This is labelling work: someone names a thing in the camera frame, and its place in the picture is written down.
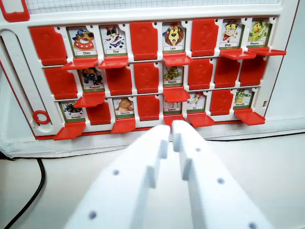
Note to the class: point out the red and white game board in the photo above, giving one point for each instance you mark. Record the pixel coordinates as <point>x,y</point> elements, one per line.
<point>147,14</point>

